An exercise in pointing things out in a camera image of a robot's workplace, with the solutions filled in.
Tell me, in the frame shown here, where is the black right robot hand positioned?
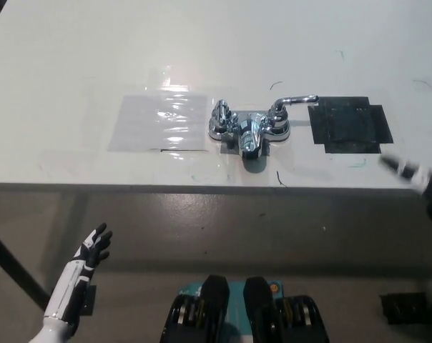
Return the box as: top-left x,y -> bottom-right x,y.
379,153 -> 432,196

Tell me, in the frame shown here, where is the chrome knob faucet handle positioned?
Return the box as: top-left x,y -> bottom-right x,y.
210,99 -> 233,131

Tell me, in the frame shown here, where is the black tape patch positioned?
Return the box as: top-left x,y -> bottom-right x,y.
305,95 -> 395,155

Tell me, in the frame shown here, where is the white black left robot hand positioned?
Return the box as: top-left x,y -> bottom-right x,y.
44,222 -> 114,327

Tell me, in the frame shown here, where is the chrome lever faucet handle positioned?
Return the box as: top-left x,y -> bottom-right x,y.
269,94 -> 320,126

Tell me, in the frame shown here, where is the clear plastic taped sheet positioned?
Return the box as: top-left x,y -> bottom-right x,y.
107,66 -> 224,159

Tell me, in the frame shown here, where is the small black floor plate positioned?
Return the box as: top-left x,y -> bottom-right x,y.
77,284 -> 97,317

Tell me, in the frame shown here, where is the large black floor plate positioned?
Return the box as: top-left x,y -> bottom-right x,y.
378,292 -> 430,327

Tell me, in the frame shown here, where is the chrome faucet body with spout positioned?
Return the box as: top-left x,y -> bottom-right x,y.
207,109 -> 291,160

